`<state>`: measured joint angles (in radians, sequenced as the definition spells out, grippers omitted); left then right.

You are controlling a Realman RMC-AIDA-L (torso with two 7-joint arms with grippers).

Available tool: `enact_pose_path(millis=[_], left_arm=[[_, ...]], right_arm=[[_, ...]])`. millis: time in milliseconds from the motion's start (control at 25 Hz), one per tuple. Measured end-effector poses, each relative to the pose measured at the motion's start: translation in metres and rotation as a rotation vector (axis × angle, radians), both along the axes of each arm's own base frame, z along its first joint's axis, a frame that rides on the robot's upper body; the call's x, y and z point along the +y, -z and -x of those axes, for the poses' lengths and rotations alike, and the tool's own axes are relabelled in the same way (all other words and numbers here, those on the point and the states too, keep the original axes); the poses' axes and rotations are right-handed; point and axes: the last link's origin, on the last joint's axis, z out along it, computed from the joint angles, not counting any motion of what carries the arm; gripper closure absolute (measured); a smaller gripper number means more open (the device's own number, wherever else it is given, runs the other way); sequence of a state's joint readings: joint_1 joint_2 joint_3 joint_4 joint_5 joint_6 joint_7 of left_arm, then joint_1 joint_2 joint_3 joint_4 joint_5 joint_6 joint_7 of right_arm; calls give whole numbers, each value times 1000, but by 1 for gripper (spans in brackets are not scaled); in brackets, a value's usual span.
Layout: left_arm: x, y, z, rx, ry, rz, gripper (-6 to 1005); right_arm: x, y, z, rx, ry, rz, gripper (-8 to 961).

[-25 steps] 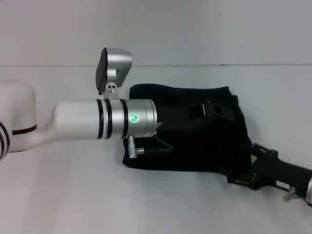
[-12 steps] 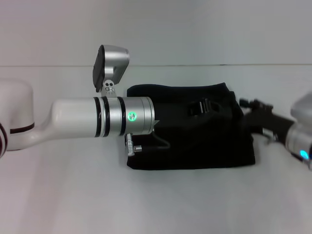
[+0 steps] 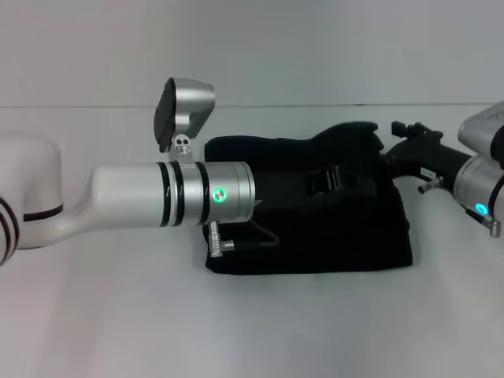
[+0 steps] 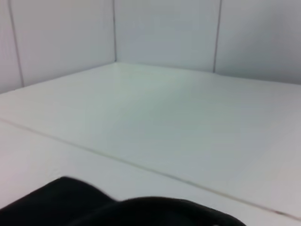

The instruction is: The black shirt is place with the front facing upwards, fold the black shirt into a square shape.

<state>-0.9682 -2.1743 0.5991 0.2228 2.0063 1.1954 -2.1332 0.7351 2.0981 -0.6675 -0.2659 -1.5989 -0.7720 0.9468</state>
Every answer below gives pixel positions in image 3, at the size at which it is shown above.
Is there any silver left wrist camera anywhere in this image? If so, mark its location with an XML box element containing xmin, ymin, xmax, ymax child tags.
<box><xmin>152</xmin><ymin>77</ymin><xmax>217</xmax><ymax>163</ymax></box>

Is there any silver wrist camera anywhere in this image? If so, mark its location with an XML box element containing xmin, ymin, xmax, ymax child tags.
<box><xmin>152</xmin><ymin>77</ymin><xmax>217</xmax><ymax>163</ymax></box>
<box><xmin>458</xmin><ymin>101</ymin><xmax>504</xmax><ymax>159</ymax></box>

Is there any dark red left gripper cable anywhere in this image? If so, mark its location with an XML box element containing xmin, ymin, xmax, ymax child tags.
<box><xmin>232</xmin><ymin>232</ymin><xmax>281</xmax><ymax>248</ymax></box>

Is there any dark red right gripper cable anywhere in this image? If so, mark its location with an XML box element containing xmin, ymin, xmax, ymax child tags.
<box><xmin>465</xmin><ymin>207</ymin><xmax>493</xmax><ymax>226</ymax></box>

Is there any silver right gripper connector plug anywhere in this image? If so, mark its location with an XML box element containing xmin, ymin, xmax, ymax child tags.
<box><xmin>417</xmin><ymin>178</ymin><xmax>445</xmax><ymax>195</ymax></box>

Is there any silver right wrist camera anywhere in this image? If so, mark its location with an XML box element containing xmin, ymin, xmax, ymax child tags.
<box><xmin>458</xmin><ymin>101</ymin><xmax>504</xmax><ymax>159</ymax></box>

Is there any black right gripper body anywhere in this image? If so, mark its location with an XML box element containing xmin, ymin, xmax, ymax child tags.
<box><xmin>383</xmin><ymin>133</ymin><xmax>473</xmax><ymax>186</ymax></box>

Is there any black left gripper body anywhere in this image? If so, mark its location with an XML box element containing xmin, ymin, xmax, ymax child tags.
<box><xmin>251</xmin><ymin>172</ymin><xmax>312</xmax><ymax>212</ymax></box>

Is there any dark red gripper cable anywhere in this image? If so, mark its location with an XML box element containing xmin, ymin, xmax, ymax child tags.
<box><xmin>465</xmin><ymin>207</ymin><xmax>493</xmax><ymax>226</ymax></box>
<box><xmin>232</xmin><ymin>232</ymin><xmax>281</xmax><ymax>248</ymax></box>

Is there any black shirt with FREE print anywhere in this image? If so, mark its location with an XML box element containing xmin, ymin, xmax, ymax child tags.
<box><xmin>202</xmin><ymin>120</ymin><xmax>413</xmax><ymax>275</ymax></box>

